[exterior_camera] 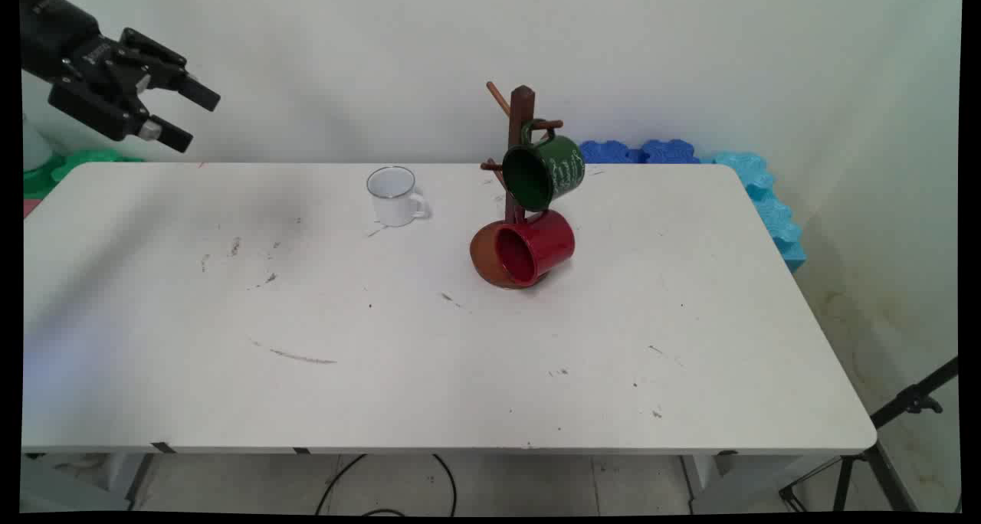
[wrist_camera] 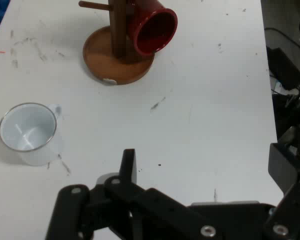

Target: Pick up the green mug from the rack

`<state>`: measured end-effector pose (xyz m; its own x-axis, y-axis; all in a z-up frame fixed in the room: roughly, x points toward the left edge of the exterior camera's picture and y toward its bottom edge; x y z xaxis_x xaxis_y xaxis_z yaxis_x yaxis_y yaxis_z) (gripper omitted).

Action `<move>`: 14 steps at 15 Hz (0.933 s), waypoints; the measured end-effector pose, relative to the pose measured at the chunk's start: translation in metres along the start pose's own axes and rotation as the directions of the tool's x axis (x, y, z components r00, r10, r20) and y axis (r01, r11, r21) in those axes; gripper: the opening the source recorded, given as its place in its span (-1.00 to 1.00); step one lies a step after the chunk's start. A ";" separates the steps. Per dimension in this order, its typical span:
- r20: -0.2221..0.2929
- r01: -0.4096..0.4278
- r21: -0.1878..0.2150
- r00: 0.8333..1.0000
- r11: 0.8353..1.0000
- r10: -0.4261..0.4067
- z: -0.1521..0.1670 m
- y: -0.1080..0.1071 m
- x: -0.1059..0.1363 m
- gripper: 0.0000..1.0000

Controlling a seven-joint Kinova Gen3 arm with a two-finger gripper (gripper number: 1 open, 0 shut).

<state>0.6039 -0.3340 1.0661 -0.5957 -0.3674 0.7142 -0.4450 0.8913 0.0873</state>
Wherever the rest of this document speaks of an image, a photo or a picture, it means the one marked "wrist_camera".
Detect white enamel mug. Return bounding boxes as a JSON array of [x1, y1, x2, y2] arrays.
[[0, 102, 65, 167]]

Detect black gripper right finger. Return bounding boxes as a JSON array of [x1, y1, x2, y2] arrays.
[[263, 142, 300, 240]]

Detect thin black floor cable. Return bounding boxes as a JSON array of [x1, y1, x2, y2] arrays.
[[264, 26, 300, 63]]

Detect red ceramic mug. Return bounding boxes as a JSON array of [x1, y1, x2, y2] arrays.
[[126, 0, 178, 57]]

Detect brown wooden mug tree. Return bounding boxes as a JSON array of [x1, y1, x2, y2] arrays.
[[78, 0, 156, 86]]

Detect black power adapter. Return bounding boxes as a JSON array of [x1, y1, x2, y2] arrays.
[[266, 46, 300, 91]]

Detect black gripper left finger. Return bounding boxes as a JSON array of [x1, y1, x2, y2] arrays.
[[45, 148, 224, 240]]

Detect black tangled cable bundle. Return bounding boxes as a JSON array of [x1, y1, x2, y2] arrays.
[[271, 88, 300, 161]]

